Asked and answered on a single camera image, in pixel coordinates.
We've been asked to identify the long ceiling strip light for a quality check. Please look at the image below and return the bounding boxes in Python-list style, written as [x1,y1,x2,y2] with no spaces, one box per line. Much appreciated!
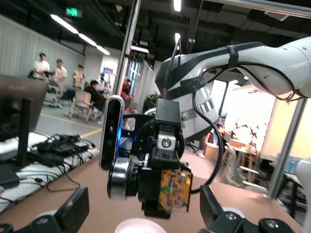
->
[50,14,111,56]

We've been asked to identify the black cable pile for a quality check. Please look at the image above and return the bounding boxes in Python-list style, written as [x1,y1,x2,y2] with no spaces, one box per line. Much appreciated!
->
[30,133,99,168]

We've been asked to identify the black velcro strap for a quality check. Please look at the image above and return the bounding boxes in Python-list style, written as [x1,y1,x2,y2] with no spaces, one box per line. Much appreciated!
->
[179,75,207,93]
[223,44,241,70]

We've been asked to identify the wooden stool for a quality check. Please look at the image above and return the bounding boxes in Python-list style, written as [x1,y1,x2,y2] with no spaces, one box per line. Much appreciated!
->
[239,145,261,186]

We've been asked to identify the person in beige shirt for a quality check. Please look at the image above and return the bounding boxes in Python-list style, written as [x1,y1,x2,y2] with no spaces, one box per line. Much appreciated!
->
[52,58,68,91]

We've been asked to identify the person in khaki shirt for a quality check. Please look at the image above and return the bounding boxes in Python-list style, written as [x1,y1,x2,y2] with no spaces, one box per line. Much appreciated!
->
[72,63,86,90]

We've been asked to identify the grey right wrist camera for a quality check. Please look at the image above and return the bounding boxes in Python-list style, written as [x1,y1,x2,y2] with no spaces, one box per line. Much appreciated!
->
[99,95,125,170]

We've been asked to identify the black right camera bracket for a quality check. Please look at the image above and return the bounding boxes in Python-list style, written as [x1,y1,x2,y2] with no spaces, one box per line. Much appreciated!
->
[119,113,156,157]

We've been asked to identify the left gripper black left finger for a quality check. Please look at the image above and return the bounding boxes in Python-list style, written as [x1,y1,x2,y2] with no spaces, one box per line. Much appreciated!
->
[0,186,90,233]

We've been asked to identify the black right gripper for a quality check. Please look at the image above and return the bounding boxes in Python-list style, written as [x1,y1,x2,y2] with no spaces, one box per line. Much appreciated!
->
[136,99,191,172]

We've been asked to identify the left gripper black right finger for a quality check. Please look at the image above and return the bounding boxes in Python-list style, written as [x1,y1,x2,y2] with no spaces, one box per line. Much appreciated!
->
[199,185,296,233]

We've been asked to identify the green exit sign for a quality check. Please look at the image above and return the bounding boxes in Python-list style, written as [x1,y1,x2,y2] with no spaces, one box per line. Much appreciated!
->
[65,7,83,19]

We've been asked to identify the person in striped shirt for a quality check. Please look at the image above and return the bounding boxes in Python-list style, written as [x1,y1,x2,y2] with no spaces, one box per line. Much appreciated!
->
[121,87,135,115]

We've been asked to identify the pink round plate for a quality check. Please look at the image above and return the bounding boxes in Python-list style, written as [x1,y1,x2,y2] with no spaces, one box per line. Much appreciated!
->
[114,217,167,233]

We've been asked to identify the black computer monitor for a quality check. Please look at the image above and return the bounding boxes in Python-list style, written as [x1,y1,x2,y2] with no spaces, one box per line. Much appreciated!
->
[0,74,49,168]

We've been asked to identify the seated person in black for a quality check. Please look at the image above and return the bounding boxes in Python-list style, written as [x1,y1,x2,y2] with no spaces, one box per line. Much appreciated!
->
[84,80,108,118]

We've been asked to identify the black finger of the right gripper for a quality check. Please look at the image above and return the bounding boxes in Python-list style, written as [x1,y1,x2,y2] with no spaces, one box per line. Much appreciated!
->
[142,201,171,219]

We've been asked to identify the green potted plant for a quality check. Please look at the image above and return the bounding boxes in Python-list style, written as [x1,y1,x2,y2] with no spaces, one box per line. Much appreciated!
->
[142,91,161,113]

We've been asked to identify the person in white shirt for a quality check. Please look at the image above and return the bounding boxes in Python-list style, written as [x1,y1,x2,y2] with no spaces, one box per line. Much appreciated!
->
[33,52,51,82]

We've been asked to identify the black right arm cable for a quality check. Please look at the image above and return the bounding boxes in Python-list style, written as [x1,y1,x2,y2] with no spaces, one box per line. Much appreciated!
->
[162,37,304,195]

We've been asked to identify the beige office chair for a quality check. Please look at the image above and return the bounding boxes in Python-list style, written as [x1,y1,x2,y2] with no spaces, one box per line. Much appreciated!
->
[69,90,96,123]

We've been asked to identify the aluminium frame post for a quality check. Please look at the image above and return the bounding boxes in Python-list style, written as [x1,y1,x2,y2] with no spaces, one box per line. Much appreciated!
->
[267,97,307,200]
[113,0,142,98]

